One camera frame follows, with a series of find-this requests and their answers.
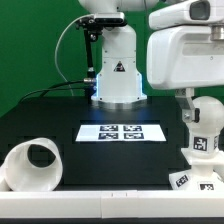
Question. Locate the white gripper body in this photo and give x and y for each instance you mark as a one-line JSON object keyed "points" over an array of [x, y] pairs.
{"points": [[184, 57]]}

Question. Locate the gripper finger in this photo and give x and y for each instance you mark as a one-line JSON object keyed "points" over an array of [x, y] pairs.
{"points": [[184, 97]]}

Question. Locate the white lamp bulb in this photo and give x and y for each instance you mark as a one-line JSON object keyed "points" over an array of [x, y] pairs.
{"points": [[204, 134]]}

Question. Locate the white lamp base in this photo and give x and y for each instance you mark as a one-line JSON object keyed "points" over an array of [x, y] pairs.
{"points": [[206, 172]]}

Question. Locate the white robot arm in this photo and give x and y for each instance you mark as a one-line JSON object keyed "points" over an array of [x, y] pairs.
{"points": [[117, 81]]}

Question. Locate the white lamp shade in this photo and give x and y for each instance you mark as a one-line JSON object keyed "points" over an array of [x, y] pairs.
{"points": [[22, 176]]}

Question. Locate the white marker sheet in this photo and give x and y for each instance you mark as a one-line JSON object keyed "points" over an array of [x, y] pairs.
{"points": [[120, 132]]}

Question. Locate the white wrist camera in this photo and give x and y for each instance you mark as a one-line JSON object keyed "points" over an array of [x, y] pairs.
{"points": [[188, 12]]}

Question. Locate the grey rear camera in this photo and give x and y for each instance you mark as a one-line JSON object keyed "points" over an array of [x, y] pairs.
{"points": [[110, 19]]}

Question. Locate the black camera stand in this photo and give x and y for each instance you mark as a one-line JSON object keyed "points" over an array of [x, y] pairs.
{"points": [[88, 60]]}

